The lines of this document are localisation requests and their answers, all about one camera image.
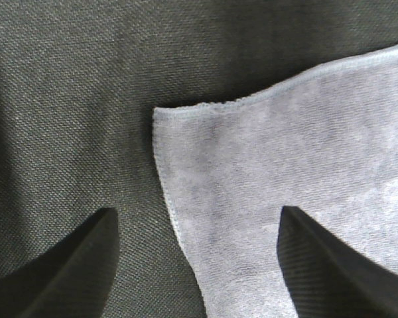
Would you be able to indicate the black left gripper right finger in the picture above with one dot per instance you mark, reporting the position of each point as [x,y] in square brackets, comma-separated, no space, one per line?
[327,278]

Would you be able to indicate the grey-blue towel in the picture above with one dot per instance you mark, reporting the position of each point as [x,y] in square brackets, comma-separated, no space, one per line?
[325,140]

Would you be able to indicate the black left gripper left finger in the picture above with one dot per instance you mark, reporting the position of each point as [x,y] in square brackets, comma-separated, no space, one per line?
[71,279]

